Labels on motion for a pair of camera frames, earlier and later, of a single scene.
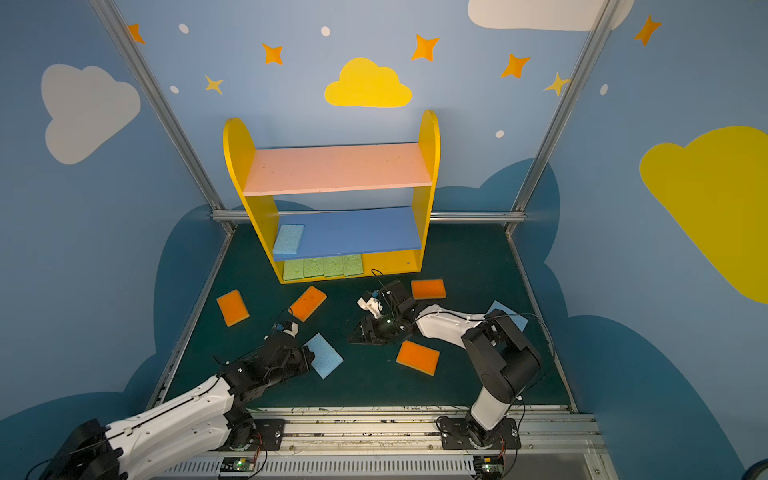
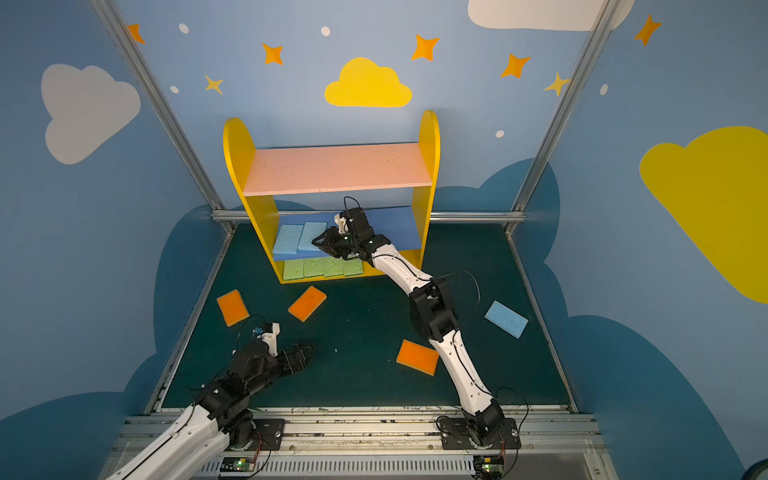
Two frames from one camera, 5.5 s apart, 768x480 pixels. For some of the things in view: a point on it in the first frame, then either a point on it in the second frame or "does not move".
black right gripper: x=379 y=325 -> x=338 y=241
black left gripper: x=294 y=349 does not move
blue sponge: x=326 y=358 -> x=311 y=230
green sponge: x=293 y=269 does not move
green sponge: x=313 y=267 does not move
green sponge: x=333 y=265 does not move
